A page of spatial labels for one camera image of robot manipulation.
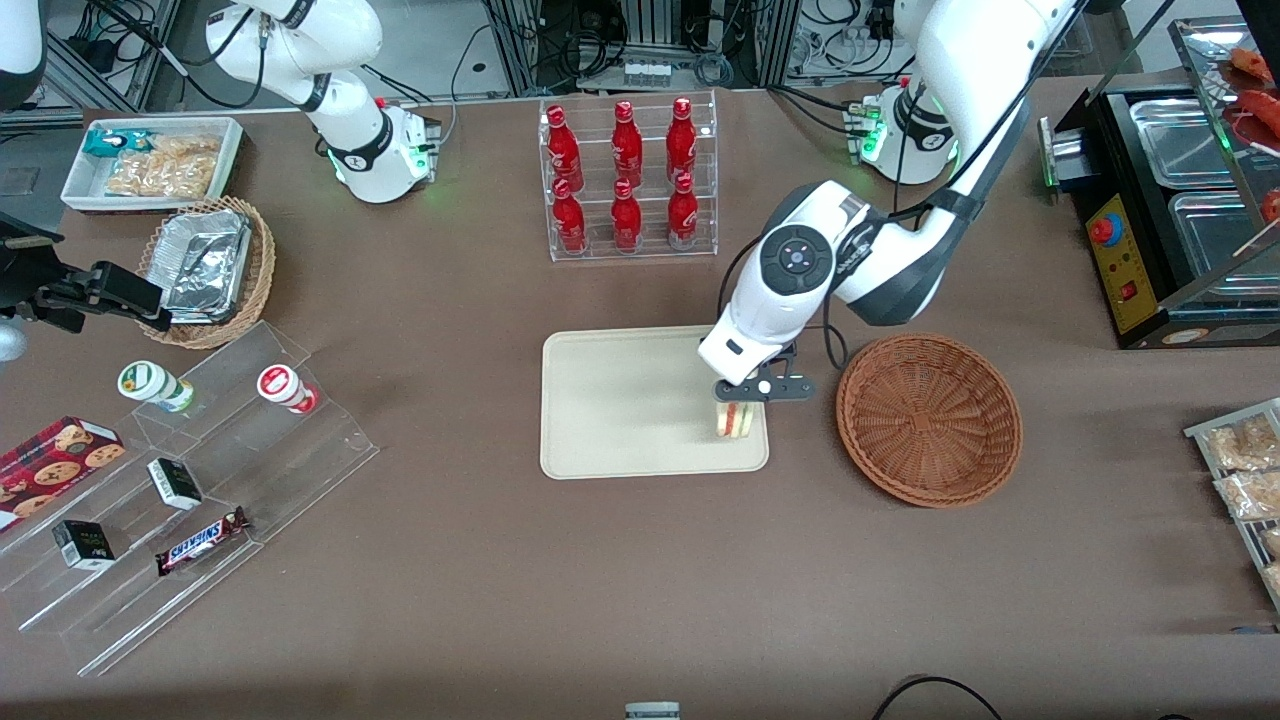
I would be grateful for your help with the aluminium frame rack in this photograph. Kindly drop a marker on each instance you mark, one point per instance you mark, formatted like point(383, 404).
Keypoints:
point(650, 30)

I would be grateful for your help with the red cola bottle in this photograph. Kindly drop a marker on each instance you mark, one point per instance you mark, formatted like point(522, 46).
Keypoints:
point(570, 222)
point(627, 145)
point(626, 220)
point(563, 150)
point(681, 142)
point(683, 218)

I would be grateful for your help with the steel food pan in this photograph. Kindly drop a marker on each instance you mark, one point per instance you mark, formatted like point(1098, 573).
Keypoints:
point(1180, 145)
point(1215, 235)

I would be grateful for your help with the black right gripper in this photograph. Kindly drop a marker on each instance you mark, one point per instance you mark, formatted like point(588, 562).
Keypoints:
point(45, 292)

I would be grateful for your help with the clear bag of pastry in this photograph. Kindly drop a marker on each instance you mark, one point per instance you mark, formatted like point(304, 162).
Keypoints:
point(1245, 442)
point(1252, 495)
point(1272, 543)

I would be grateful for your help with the Snickers chocolate bar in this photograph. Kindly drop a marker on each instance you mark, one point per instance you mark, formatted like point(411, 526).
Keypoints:
point(200, 542)

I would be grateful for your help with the clear acrylic stepped shelf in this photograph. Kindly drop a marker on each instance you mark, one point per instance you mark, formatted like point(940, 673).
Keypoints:
point(120, 610)
point(300, 470)

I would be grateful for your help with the silver foil packets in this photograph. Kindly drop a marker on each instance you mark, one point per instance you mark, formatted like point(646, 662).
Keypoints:
point(205, 265)

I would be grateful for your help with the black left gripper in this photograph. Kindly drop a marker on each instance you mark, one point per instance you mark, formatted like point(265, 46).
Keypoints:
point(789, 351)

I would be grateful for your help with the red lidded yogurt cup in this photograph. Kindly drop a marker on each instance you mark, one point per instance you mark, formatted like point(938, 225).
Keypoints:
point(282, 386)

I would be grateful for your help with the black hot food display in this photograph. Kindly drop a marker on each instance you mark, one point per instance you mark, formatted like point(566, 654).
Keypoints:
point(1125, 265)

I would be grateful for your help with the green lidded yogurt cup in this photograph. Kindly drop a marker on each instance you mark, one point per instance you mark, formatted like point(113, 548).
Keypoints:
point(150, 384)

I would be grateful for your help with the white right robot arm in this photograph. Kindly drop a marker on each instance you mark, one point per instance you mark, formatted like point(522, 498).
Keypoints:
point(360, 150)

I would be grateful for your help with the red sausage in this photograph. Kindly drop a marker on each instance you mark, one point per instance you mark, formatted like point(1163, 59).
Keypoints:
point(1262, 115)
point(1250, 63)

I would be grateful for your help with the clear bag of chips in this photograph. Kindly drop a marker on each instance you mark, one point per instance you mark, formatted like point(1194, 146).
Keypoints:
point(170, 168)

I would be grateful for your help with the light tan wicker basket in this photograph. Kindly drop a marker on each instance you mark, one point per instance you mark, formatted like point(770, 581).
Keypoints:
point(262, 270)

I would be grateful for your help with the small grey device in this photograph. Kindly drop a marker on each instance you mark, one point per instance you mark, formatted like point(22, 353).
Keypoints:
point(652, 712)

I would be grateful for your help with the small black carton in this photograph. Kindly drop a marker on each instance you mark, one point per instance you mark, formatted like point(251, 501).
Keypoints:
point(175, 484)
point(84, 545)

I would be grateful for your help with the white rectangular bin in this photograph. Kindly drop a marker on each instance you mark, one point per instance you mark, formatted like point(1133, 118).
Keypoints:
point(80, 190)

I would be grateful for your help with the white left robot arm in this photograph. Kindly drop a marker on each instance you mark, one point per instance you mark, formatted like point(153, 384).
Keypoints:
point(790, 300)

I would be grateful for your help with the brown wicker basket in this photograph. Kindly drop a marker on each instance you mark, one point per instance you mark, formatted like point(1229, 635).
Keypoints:
point(930, 420)

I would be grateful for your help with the teal snack packet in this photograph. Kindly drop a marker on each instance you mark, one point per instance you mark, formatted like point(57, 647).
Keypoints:
point(112, 142)

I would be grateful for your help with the clear acrylic bottle rack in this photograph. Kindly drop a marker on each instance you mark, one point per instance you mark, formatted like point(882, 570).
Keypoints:
point(650, 240)

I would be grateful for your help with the grey terminal block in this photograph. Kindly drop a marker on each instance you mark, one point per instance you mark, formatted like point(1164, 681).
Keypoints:
point(646, 73)

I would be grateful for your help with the beige plastic tray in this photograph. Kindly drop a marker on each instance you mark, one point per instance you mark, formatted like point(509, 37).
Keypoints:
point(620, 410)

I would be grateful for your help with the red tartan cookie box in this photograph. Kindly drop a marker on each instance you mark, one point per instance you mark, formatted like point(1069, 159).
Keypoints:
point(55, 460)

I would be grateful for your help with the triangular sandwich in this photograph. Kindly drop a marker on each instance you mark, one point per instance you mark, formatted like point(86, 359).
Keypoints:
point(735, 422)

